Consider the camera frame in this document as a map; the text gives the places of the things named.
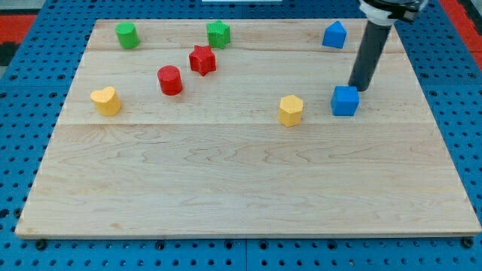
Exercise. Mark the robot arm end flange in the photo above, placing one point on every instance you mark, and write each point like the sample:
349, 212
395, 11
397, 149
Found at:
387, 12

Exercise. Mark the red star block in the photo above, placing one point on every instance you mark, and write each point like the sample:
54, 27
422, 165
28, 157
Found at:
202, 60

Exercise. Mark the green star block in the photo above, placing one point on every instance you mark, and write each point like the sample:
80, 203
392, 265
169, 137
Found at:
218, 34

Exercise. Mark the light wooden board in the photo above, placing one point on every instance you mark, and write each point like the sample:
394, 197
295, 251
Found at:
215, 162

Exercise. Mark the yellow hexagon block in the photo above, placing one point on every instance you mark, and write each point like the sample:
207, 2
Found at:
290, 110

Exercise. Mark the red cylinder block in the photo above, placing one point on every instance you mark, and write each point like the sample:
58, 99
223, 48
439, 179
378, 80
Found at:
170, 80

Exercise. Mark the blue cube block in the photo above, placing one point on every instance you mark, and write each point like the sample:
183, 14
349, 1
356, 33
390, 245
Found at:
344, 101

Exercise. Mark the blue pentagon house block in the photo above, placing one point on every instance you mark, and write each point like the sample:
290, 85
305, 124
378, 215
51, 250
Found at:
335, 36

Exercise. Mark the yellow heart block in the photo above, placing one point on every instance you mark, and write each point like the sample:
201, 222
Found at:
106, 101

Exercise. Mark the green cylinder block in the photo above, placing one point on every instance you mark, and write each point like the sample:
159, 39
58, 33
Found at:
127, 35

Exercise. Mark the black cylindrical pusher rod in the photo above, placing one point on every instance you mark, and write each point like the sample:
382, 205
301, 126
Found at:
369, 52

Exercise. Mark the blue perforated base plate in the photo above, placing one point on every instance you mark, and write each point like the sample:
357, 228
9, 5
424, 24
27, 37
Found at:
38, 78

